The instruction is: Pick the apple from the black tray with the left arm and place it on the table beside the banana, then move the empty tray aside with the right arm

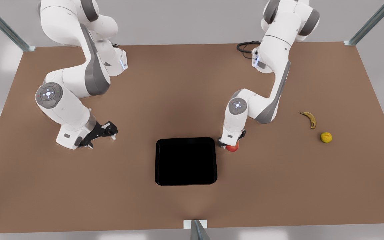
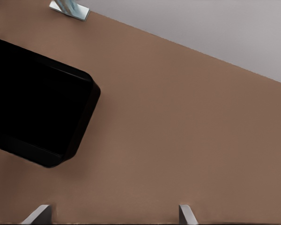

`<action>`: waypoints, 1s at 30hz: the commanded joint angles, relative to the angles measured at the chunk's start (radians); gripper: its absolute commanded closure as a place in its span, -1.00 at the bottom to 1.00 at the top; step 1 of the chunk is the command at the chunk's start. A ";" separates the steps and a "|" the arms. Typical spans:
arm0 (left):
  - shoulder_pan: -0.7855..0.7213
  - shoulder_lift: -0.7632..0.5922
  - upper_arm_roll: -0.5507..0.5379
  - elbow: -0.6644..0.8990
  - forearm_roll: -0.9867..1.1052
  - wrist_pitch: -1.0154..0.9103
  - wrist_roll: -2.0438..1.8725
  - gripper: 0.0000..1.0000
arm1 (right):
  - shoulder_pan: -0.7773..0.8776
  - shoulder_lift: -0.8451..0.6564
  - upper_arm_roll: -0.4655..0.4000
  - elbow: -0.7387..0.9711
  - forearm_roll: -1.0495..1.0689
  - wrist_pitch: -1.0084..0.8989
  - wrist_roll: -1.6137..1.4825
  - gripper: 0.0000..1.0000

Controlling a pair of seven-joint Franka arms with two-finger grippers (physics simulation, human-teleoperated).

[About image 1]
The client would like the black square tray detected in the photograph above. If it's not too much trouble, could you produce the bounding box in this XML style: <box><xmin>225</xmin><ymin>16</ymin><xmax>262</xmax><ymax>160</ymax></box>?
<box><xmin>155</xmin><ymin>137</ymin><xmax>218</xmax><ymax>186</ymax></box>

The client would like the brown-spotted yellow banana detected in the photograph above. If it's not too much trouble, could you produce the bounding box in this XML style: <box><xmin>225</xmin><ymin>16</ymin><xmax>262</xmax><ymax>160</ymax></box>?
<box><xmin>299</xmin><ymin>111</ymin><xmax>317</xmax><ymax>130</ymax></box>

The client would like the silver frame post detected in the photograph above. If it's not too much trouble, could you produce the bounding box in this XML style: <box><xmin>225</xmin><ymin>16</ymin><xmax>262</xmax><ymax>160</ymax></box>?
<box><xmin>183</xmin><ymin>219</ymin><xmax>211</xmax><ymax>240</ymax></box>
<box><xmin>0</xmin><ymin>0</ymin><xmax>36</xmax><ymax>52</ymax></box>
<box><xmin>343</xmin><ymin>0</ymin><xmax>384</xmax><ymax>46</ymax></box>

